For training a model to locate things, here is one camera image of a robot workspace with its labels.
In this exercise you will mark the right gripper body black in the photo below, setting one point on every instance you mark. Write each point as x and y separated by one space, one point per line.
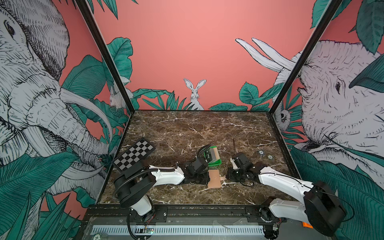
237 175

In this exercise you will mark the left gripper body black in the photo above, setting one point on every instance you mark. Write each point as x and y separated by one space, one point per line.
203 179

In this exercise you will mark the tan leather card holder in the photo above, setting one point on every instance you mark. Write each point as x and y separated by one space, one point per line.
216 179

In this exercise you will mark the green plastic tray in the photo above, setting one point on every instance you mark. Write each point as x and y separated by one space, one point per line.
207 156

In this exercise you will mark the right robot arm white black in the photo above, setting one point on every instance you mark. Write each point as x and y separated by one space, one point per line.
314 203

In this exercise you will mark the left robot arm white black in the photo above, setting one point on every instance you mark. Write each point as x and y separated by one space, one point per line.
132 185

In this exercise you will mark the stack of credit cards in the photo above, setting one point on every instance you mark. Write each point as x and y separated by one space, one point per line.
214 154

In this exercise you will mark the checkerboard calibration plate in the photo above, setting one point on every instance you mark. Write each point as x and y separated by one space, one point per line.
140 150

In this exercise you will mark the small green circuit board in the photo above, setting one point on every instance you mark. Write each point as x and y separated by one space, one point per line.
149 231

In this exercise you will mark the orange connector block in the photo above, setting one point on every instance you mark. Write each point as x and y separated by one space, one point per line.
305 225

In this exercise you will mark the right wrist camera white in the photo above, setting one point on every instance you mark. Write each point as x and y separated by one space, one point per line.
235 167

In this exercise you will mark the white slotted cable duct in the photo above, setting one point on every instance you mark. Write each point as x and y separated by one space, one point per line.
170 230

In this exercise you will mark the black mounting rail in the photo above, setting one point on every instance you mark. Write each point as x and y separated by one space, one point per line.
164 213

